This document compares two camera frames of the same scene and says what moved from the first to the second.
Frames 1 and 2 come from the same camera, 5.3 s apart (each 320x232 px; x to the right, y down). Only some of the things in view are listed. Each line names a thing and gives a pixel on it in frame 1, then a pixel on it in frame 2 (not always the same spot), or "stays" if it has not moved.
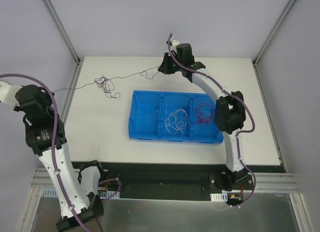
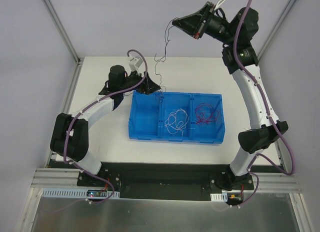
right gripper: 164,67 to 202,21
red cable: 204,113 stays
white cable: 177,121 stays
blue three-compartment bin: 174,117 stays
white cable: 177,121 stays
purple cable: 108,83 to 159,95
